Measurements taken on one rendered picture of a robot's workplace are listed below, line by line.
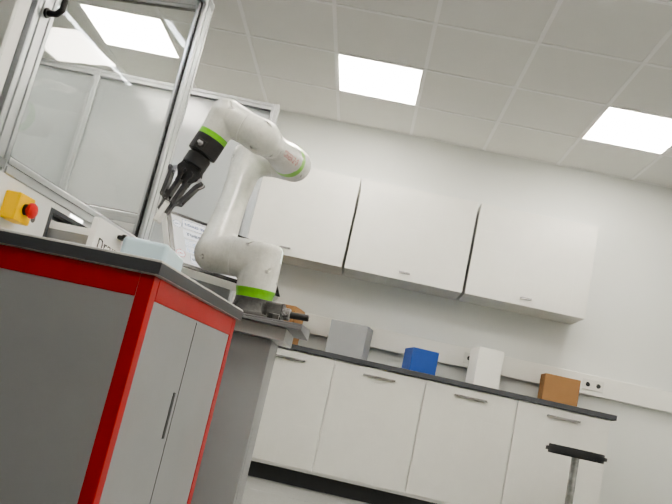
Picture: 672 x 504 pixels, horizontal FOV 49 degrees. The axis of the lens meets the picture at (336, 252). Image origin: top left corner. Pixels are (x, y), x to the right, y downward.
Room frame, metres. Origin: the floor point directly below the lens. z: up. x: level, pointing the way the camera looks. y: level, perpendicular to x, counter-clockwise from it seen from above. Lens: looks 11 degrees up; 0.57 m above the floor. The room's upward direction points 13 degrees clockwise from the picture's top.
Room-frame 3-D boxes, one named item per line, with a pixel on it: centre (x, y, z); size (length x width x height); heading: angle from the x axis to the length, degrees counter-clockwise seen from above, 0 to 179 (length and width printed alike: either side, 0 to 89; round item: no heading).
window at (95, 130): (2.24, 0.79, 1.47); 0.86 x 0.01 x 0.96; 170
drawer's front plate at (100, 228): (2.17, 0.64, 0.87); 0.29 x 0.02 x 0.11; 170
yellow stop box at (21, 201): (1.87, 0.81, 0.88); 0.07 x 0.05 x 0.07; 170
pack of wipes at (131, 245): (1.53, 0.37, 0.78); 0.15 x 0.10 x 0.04; 177
